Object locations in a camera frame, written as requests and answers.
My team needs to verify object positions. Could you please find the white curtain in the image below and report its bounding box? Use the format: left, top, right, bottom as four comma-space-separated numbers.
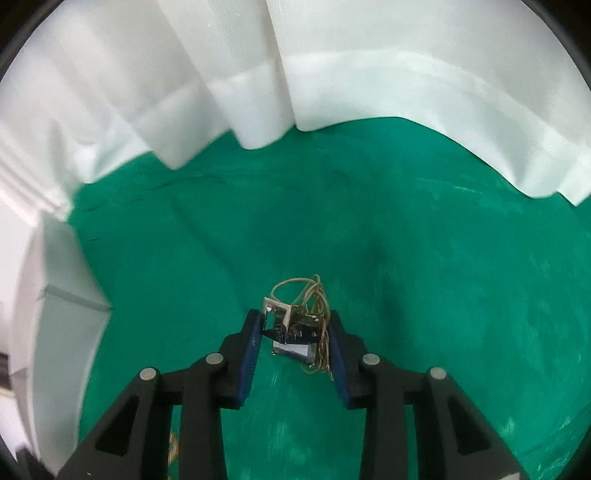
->
0, 0, 591, 232

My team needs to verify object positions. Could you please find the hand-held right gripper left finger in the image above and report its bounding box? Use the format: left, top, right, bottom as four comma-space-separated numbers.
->
58, 308, 266, 480

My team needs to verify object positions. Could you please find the green velvet tablecloth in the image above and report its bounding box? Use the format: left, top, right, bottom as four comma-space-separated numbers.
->
67, 116, 591, 480

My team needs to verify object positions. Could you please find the chain jewelry with square charms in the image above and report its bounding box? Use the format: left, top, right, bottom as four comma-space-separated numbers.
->
262, 274, 334, 377

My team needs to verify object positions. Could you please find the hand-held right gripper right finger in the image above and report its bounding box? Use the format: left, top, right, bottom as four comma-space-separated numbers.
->
323, 308, 532, 480

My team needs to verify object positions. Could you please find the white jewelry box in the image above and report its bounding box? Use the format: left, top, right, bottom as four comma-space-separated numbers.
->
11, 215, 114, 476

